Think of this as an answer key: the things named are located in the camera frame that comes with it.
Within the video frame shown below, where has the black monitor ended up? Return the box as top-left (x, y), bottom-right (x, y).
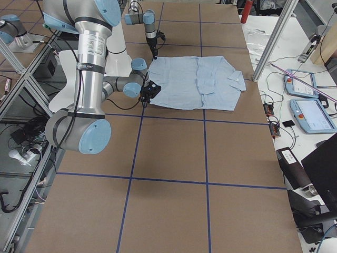
top-left (301, 135), bottom-right (336, 210)

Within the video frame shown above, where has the light blue button-up shirt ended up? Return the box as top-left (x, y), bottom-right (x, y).
top-left (148, 56), bottom-right (246, 111)

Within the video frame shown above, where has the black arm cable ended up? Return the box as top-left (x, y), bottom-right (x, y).
top-left (106, 96), bottom-right (144, 111)

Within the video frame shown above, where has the teach pendant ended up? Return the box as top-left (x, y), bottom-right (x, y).
top-left (284, 69), bottom-right (319, 99)
top-left (289, 99), bottom-right (336, 134)

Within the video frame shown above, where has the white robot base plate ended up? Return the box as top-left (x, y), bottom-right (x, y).
top-left (105, 21), bottom-right (132, 77)

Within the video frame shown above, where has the white chair seat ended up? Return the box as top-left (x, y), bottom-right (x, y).
top-left (48, 50), bottom-right (76, 112)

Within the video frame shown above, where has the aluminium frame post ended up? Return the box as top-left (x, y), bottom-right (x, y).
top-left (252, 0), bottom-right (299, 82)

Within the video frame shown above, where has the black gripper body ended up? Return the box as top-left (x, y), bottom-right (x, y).
top-left (146, 31), bottom-right (166, 53)
top-left (140, 81), bottom-right (161, 103)

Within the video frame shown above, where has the teach pendant near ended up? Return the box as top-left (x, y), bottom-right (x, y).
top-left (289, 99), bottom-right (336, 134)

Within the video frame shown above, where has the red bottle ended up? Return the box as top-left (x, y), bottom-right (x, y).
top-left (240, 0), bottom-right (254, 24)

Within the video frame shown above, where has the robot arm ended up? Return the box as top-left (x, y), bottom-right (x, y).
top-left (43, 1), bottom-right (161, 154)
top-left (124, 1), bottom-right (166, 60)

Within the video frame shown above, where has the teach pendant far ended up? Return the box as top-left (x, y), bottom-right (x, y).
top-left (284, 69), bottom-right (319, 99)

